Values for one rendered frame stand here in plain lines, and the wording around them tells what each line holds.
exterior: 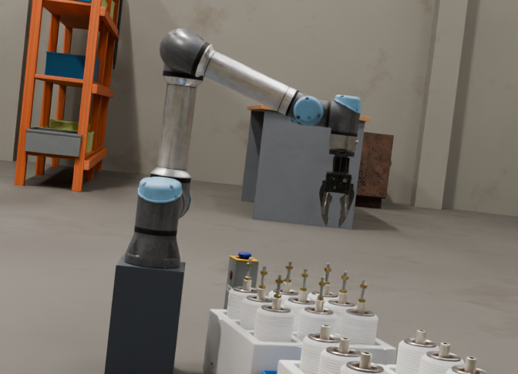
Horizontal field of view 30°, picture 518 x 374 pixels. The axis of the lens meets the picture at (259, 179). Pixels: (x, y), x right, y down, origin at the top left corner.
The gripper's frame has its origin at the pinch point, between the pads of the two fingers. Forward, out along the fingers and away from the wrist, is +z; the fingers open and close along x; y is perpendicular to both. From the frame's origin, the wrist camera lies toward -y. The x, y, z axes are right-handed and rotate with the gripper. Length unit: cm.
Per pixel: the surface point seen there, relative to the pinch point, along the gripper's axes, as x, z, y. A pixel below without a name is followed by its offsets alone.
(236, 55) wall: -130, -96, -786
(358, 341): 10.3, 27.5, 26.7
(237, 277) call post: -25.4, 20.2, -2.8
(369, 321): 12.4, 22.3, 26.0
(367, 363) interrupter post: 10, 20, 82
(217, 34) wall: -152, -116, -782
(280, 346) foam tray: -9.1, 28.8, 39.2
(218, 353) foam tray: -26.2, 37.8, 18.2
